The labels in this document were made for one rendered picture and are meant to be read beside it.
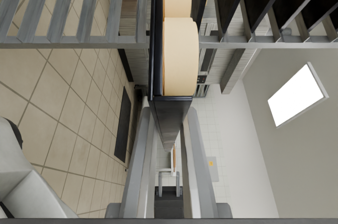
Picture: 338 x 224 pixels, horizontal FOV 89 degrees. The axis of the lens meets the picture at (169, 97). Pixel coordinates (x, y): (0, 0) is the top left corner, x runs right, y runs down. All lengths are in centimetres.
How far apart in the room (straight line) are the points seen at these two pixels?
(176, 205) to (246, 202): 395
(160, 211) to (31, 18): 73
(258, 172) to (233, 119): 132
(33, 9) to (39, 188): 61
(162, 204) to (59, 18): 66
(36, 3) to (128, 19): 173
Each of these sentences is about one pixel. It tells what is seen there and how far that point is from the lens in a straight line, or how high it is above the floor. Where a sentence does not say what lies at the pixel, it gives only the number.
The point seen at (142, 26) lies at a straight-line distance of 63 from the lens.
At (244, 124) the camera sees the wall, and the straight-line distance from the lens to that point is 485.
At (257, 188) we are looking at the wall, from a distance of 458.
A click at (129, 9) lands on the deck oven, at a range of 260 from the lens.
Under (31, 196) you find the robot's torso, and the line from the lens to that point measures 36.
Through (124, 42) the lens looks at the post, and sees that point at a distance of 60.
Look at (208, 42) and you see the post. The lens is 60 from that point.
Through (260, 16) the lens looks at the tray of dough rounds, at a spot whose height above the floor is 104.
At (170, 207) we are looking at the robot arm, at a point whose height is 78.
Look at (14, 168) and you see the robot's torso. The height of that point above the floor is 56.
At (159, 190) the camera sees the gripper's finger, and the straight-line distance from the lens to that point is 53.
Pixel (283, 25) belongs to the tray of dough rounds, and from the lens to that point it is 67.
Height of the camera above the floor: 78
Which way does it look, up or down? 1 degrees up
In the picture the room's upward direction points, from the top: 90 degrees clockwise
